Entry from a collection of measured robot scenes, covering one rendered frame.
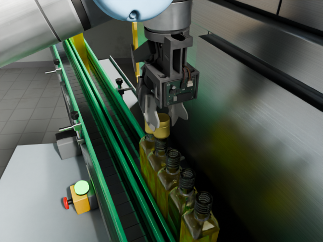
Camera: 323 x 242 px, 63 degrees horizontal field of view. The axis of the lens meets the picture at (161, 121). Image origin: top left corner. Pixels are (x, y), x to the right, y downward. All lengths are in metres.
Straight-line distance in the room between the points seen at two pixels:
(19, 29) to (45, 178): 0.90
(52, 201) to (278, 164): 0.76
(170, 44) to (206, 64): 0.20
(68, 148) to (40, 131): 1.53
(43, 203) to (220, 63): 0.76
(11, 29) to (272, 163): 0.42
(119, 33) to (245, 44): 3.04
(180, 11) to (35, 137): 2.26
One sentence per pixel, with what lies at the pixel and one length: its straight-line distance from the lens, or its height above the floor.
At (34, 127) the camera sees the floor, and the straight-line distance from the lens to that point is 2.69.
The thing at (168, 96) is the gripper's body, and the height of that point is 1.29.
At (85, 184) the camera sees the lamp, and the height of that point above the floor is 0.85.
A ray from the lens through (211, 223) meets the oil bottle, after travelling 0.51.
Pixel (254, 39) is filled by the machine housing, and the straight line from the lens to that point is 0.47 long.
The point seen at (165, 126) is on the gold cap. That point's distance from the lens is 0.53.
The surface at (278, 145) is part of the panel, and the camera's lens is 0.47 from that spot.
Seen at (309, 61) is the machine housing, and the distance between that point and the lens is 0.40.
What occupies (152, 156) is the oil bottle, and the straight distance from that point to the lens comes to 0.60.
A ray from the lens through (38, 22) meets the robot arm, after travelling 0.22.
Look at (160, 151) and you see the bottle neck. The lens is 0.58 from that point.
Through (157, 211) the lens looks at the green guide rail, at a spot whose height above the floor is 0.97.
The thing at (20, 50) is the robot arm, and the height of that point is 1.44.
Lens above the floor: 1.52
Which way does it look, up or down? 37 degrees down
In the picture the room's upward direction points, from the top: straight up
